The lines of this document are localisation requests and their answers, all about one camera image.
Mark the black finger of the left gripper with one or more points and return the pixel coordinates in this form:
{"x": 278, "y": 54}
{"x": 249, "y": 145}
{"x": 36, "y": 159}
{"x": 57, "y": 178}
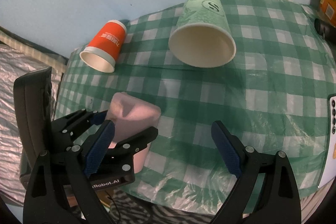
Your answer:
{"x": 126, "y": 149}
{"x": 75, "y": 124}

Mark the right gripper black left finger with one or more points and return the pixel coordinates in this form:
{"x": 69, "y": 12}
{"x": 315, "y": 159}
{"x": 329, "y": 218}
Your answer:
{"x": 46, "y": 200}

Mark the pink plastic mug with handle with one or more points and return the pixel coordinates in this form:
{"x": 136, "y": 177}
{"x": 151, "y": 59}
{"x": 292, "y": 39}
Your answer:
{"x": 131, "y": 116}

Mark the orange paper cup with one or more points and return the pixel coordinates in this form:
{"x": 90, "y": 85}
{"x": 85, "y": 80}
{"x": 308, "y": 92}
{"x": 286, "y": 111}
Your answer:
{"x": 103, "y": 51}

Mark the green patterned paper cup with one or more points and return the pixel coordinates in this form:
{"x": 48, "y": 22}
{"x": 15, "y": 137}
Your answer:
{"x": 202, "y": 37}

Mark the silver crinkled foil sheet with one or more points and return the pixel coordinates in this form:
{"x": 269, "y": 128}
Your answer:
{"x": 17, "y": 59}

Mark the white smartphone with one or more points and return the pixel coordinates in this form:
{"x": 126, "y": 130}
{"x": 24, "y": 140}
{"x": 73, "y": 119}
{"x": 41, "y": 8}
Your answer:
{"x": 329, "y": 169}

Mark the green white checkered tablecloth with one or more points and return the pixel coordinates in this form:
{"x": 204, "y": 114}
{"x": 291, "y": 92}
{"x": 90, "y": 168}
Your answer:
{"x": 272, "y": 96}

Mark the black cylindrical object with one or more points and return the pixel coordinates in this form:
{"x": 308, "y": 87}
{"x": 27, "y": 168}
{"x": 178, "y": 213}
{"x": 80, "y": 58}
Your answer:
{"x": 324, "y": 29}

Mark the orange juice bottle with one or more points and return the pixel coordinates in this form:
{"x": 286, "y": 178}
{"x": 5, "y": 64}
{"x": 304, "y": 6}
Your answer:
{"x": 327, "y": 7}

